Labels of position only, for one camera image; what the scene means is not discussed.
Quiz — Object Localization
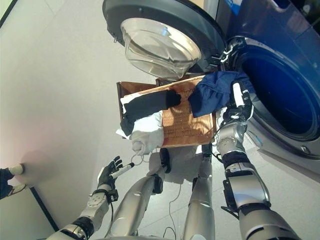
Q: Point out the robot right hand black glove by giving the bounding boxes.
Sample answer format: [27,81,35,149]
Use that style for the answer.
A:
[222,81,254,126]

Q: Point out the robot left hand black glove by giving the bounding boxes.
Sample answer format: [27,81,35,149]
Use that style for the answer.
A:
[96,155,136,192]

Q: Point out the navy blue garment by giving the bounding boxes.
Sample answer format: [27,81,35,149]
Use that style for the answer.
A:
[187,70,252,119]

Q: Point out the long black garment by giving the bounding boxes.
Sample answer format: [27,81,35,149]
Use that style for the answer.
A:
[119,89,182,137]

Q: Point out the grey front-load washing machine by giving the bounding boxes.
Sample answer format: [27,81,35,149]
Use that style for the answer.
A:
[214,0,320,174]

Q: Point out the round glass washing machine door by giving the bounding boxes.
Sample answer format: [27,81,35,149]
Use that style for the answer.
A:
[101,0,227,80]

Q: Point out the silver robot left leg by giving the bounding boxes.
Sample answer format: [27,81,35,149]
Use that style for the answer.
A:
[104,147,172,239]

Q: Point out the silver robot leg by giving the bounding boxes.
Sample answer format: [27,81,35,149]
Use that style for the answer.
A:
[104,147,172,239]
[183,144,216,240]

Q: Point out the rectangular wicker laundry tray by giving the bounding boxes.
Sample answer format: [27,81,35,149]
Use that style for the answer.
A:
[122,74,217,147]

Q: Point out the light grey white hoodie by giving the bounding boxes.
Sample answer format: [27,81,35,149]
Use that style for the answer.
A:
[115,96,165,154]

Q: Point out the white shoe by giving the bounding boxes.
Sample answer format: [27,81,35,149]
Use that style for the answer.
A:
[8,163,25,176]
[7,184,26,195]

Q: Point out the dark brown wooden stand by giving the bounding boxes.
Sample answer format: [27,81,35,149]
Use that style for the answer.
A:
[116,78,164,140]

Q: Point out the silver robot right leg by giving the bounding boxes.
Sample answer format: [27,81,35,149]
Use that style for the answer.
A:
[183,144,216,240]

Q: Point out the small blue white sticker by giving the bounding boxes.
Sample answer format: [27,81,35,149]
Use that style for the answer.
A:
[223,0,242,12]

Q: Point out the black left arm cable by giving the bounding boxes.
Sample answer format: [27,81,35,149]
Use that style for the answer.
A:
[106,197,116,226]

